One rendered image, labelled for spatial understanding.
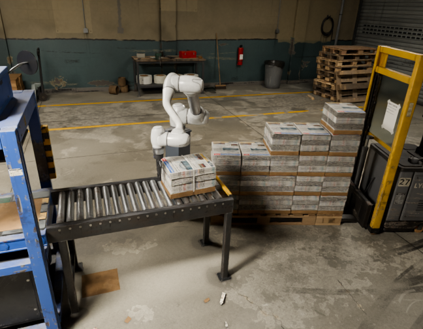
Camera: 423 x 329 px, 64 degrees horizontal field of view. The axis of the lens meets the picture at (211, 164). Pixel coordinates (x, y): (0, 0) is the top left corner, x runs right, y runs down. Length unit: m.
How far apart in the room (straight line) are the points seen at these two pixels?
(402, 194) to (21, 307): 3.50
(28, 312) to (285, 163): 2.51
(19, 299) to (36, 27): 7.56
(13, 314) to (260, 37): 9.37
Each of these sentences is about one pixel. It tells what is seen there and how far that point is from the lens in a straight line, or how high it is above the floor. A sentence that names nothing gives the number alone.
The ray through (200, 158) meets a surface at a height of 1.03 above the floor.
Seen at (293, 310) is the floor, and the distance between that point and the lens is 3.01.
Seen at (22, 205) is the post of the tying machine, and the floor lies 1.11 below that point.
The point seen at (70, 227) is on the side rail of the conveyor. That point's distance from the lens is 2.51.
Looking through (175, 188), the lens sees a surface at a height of 0.89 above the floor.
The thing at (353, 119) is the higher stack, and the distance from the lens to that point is 3.57.
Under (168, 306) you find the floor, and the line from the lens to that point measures 2.93.
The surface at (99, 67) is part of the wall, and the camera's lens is 9.56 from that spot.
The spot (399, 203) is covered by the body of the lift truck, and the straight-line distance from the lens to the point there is 4.04.
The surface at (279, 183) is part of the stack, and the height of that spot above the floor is 0.52.
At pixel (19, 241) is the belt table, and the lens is 2.52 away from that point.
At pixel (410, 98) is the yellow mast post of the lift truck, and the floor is 1.49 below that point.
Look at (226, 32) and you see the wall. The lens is 10.20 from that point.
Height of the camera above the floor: 2.17
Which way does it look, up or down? 25 degrees down
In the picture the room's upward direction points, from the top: 2 degrees clockwise
